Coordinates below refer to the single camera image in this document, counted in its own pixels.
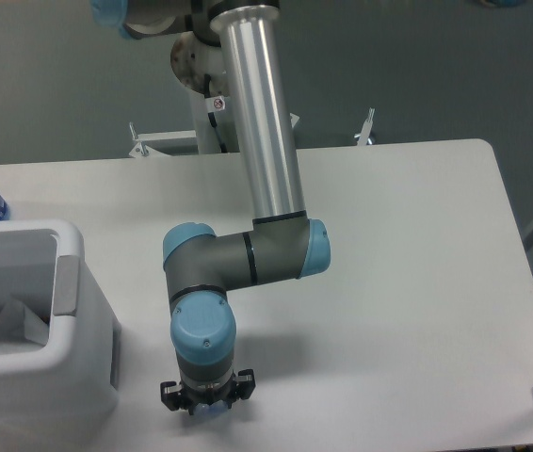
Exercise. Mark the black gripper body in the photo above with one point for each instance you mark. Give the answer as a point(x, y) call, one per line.
point(208, 393)

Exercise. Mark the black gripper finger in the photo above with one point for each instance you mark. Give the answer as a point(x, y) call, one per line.
point(243, 385)
point(174, 396)

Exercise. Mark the clear plastic bottle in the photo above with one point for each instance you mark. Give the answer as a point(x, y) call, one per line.
point(204, 410)

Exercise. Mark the clear plastic bag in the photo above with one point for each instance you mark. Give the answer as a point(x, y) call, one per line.
point(21, 329)

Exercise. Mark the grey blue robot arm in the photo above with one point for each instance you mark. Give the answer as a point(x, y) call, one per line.
point(201, 267)

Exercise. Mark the white trash can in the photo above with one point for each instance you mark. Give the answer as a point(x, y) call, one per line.
point(59, 337)

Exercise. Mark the white left base bracket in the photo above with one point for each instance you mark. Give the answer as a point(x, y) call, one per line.
point(162, 143)

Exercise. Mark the white base bracket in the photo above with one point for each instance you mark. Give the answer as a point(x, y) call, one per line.
point(365, 136)
point(162, 143)
point(294, 120)

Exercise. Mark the white middle base bracket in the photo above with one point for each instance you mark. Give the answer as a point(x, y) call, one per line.
point(294, 120)

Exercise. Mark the white right base bracket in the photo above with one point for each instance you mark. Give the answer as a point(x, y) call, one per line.
point(365, 136)

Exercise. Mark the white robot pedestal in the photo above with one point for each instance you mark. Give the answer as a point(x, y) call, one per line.
point(200, 70)

